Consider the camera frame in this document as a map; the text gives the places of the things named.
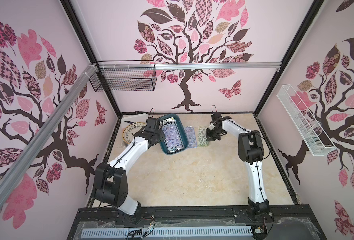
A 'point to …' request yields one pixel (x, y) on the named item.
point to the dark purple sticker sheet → (171, 135)
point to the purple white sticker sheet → (191, 137)
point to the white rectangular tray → (128, 120)
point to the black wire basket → (124, 76)
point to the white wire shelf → (317, 140)
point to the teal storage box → (182, 127)
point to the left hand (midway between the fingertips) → (159, 138)
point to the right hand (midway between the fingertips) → (206, 140)
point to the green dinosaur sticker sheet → (202, 137)
